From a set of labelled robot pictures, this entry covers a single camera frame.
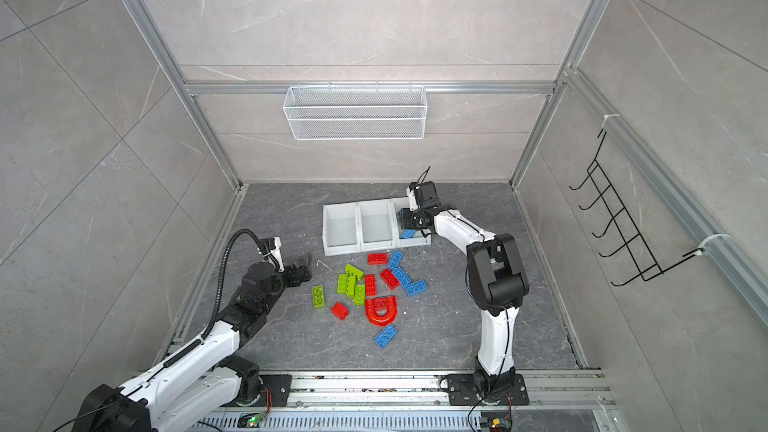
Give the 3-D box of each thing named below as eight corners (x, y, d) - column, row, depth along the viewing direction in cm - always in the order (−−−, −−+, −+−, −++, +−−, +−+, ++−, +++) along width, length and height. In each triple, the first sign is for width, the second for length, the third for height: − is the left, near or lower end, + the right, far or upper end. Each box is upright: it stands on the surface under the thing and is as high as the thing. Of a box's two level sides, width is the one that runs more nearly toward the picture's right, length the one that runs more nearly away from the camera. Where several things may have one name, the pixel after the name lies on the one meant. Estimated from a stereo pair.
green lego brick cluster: (335, 305, 90) (334, 302, 88) (340, 268, 97) (339, 265, 95) (364, 305, 90) (363, 302, 88) (366, 268, 97) (365, 265, 95)
